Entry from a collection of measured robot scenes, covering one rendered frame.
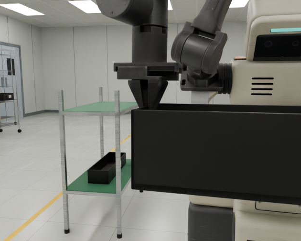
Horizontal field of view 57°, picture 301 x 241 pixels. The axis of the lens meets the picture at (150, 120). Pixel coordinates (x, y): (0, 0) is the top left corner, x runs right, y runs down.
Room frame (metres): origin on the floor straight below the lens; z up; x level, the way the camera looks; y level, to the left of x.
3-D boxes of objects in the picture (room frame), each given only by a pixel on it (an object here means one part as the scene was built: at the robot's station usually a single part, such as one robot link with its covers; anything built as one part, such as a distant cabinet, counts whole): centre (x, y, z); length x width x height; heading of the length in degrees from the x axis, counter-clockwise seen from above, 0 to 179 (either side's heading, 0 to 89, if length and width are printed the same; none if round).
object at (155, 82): (0.46, 0.01, 1.14); 0.07 x 0.07 x 0.09; 77
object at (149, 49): (0.46, 0.00, 1.21); 0.10 x 0.07 x 0.07; 77
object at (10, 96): (6.00, 3.20, 0.82); 0.40 x 0.30 x 0.14; 177
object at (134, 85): (0.46, -0.01, 1.14); 0.07 x 0.07 x 0.09; 77
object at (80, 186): (2.41, 0.37, 0.55); 0.91 x 0.46 x 1.10; 171
